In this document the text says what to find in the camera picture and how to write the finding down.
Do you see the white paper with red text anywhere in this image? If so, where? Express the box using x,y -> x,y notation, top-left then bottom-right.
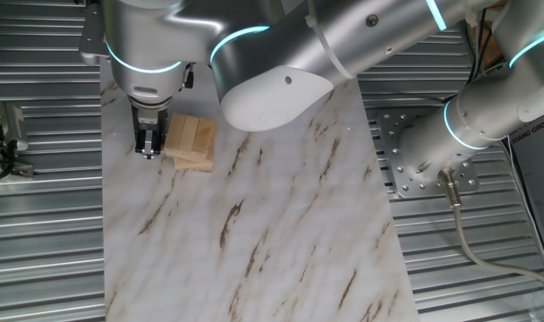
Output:
508,111 -> 544,269

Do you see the grey clamp device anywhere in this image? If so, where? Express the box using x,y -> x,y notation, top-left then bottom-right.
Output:
0,124 -> 35,181

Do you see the white marble pattern mat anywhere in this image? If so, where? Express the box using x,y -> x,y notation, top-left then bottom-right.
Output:
99,60 -> 421,322

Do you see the white cable tie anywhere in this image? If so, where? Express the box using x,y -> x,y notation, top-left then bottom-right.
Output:
304,0 -> 356,81

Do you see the grey cable with metal connector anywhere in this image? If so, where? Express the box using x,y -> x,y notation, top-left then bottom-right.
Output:
437,168 -> 544,292

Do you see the silver depth camera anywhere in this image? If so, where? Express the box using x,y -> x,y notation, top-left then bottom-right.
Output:
0,102 -> 30,153

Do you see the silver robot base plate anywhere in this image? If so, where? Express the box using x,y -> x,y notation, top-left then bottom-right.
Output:
376,109 -> 481,199

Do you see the brown wooden board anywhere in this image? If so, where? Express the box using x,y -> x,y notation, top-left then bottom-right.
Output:
468,0 -> 508,68

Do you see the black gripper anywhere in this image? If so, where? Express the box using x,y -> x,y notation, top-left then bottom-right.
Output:
131,104 -> 170,160

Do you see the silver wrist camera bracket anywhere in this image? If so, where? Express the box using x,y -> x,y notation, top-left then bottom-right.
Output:
78,0 -> 112,67

